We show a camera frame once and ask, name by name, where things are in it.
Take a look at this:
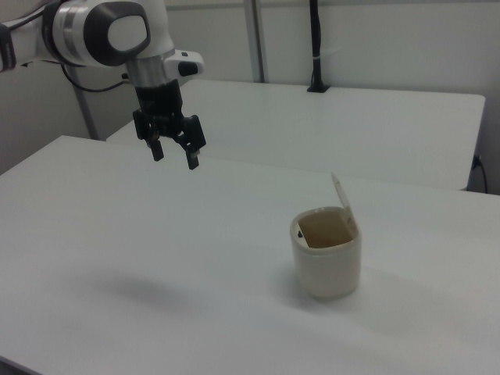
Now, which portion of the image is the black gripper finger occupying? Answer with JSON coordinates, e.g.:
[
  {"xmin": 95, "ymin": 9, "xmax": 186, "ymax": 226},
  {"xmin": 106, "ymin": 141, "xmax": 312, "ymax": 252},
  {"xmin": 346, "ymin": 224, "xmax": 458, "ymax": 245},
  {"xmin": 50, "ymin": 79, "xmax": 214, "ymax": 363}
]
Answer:
[
  {"xmin": 176, "ymin": 114, "xmax": 207, "ymax": 171},
  {"xmin": 141, "ymin": 116, "xmax": 165, "ymax": 163}
]

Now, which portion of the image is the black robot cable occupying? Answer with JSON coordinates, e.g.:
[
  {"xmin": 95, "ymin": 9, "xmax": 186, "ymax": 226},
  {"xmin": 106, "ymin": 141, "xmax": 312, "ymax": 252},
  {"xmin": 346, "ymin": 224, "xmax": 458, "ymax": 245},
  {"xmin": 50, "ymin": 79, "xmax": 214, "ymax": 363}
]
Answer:
[{"xmin": 59, "ymin": 62, "xmax": 132, "ymax": 94}]

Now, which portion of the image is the cream ceramic cup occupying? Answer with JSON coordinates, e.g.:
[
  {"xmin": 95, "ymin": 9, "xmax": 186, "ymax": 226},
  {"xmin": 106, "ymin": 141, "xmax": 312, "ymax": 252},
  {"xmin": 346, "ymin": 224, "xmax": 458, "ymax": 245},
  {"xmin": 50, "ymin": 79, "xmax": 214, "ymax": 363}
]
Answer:
[{"xmin": 289, "ymin": 206, "xmax": 363, "ymax": 302}]

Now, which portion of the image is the white background table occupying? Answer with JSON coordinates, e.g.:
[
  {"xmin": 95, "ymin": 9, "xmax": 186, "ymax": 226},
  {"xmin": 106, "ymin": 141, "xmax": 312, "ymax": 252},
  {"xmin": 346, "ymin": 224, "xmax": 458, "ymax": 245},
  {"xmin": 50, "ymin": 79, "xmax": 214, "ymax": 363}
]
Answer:
[{"xmin": 105, "ymin": 80, "xmax": 487, "ymax": 192}]

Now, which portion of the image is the white utensil in cup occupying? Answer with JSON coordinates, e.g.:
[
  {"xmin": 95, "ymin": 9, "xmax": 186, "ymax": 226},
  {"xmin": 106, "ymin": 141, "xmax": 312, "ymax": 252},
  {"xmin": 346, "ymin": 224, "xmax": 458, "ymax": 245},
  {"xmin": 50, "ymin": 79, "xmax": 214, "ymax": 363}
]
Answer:
[{"xmin": 330, "ymin": 173, "xmax": 357, "ymax": 232}]

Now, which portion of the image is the black clamp pole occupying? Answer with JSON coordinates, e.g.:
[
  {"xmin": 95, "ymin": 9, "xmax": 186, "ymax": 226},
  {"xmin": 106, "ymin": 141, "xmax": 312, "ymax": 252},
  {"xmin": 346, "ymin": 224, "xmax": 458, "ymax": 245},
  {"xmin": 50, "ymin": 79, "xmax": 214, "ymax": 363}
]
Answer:
[{"xmin": 306, "ymin": 0, "xmax": 330, "ymax": 94}]

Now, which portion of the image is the grey wall partition post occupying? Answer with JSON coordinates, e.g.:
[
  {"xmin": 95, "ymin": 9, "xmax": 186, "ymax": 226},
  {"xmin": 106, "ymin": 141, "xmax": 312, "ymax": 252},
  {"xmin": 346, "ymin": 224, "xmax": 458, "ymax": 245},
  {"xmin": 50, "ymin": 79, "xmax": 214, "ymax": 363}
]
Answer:
[{"xmin": 245, "ymin": 0, "xmax": 270, "ymax": 84}]

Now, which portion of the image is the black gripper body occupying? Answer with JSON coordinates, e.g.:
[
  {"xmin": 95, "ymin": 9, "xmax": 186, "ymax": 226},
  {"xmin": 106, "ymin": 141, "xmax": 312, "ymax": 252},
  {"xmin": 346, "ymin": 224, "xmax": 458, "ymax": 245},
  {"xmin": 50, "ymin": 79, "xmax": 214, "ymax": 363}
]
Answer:
[{"xmin": 132, "ymin": 78, "xmax": 196, "ymax": 144}]

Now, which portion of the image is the black wall cable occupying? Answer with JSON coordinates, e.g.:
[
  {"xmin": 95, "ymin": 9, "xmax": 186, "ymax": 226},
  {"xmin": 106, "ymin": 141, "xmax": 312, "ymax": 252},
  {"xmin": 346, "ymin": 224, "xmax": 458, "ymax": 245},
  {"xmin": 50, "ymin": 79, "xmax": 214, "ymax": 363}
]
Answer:
[{"xmin": 472, "ymin": 155, "xmax": 489, "ymax": 193}]

